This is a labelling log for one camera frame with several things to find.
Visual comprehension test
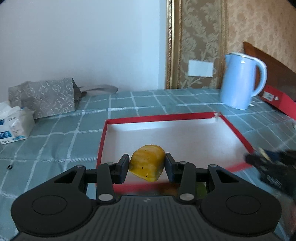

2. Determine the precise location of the white tissue pack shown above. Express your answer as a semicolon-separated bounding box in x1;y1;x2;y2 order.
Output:
0;101;35;145

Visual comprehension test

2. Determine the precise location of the red shallow cardboard tray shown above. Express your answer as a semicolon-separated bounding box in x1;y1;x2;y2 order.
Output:
95;112;255;195

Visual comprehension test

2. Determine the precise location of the gold wall moulding frame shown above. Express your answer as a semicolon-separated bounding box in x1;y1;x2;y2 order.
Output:
165;1;228;89

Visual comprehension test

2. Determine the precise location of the light blue electric kettle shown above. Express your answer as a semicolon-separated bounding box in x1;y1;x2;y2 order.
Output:
220;53;267;110

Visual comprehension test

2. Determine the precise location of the red cardboard box lid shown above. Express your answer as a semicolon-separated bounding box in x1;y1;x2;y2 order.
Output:
261;85;296;120

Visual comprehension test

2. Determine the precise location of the long cucumber piece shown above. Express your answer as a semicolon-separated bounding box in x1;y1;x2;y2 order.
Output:
196;182;207;199

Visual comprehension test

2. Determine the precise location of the wooden headboard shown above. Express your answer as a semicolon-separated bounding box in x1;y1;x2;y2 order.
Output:
243;42;295;101

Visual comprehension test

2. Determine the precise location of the checked teal tablecloth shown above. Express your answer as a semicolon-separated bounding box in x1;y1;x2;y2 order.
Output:
1;88;295;240

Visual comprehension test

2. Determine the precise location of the grey patterned gift bag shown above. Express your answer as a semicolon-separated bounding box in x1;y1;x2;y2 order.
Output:
8;78;118;119

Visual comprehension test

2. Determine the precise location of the yellow pepper piece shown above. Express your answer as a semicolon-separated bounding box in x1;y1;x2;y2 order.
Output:
129;145;166;182

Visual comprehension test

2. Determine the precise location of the white wall switch panel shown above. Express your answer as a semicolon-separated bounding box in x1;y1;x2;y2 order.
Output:
188;60;214;77

